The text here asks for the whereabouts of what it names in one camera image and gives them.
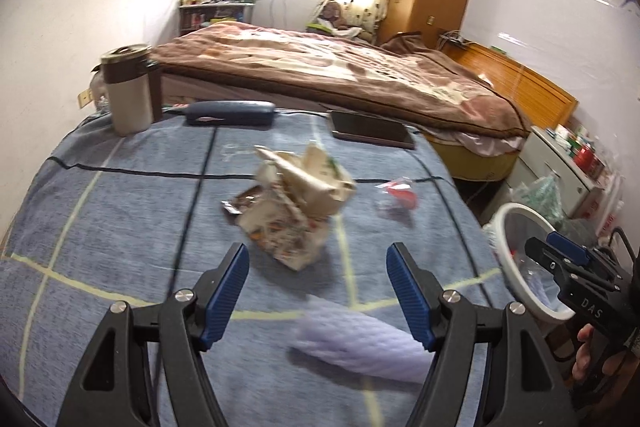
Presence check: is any dark glasses case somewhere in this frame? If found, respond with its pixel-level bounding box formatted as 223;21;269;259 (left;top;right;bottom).
183;101;277;127

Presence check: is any white foam fruit net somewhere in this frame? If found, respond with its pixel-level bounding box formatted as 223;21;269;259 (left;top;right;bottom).
291;296;434;384

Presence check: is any red white plastic bag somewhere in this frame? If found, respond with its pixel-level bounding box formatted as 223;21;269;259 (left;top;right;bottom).
593;173;624;236

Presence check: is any black smartphone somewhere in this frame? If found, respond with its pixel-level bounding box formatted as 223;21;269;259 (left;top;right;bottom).
326;110;416;150

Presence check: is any cluttered side shelf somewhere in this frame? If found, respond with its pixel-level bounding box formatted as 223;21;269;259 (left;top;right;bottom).
178;0;256;36

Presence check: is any canvas tote bag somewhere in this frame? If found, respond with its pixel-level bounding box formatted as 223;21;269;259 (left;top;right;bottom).
235;141;357;272

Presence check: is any brown coffee sachet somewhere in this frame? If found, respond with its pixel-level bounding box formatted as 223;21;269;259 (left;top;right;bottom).
220;185;264;219

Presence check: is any green printed plastic bag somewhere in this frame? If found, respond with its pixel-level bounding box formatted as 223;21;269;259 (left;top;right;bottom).
510;173;565;228

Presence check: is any red jar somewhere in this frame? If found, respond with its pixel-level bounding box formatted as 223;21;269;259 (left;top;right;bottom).
574;144;594;173

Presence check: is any bed with brown blanket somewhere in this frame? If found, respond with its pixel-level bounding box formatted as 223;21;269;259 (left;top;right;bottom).
151;22;532;148

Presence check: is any person right hand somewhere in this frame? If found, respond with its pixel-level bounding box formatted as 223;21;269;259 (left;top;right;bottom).
572;324;639;383

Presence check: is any white bedside cabinet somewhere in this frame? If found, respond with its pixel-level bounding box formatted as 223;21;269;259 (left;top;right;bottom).
484;126;603;218

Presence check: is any white round trash bin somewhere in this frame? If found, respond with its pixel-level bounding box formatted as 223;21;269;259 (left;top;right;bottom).
483;202;574;332

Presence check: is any wooden headboard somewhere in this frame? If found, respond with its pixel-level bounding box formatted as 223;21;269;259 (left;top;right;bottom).
442;41;578;129

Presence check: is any brown white thermos mug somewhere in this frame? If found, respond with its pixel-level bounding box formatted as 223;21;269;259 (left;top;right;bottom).
100;43;163;136

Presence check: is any blue checked table cloth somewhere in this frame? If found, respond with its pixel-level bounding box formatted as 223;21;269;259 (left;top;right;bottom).
0;106;516;427

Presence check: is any teddy bear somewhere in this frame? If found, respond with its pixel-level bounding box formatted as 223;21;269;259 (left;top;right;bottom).
319;0;348;30

